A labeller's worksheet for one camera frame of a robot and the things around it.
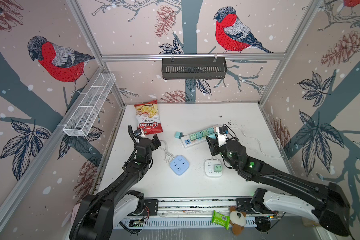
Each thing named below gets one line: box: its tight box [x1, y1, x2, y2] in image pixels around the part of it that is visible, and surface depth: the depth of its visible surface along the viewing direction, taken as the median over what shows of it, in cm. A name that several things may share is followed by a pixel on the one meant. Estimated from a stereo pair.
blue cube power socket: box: [169, 155, 190, 176], surface depth 87 cm
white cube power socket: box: [204, 159, 223, 178], surface depth 85 cm
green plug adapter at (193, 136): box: [189, 133, 197, 141], surface depth 96 cm
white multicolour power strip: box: [181, 125, 217, 148], surface depth 97 cm
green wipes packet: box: [211, 210, 230, 230], surface depth 71 cm
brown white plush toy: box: [229, 206, 247, 236], surface depth 70 cm
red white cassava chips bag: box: [134, 99, 163, 135], surface depth 109 cm
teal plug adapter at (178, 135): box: [174, 131, 183, 139], surface depth 102 cm
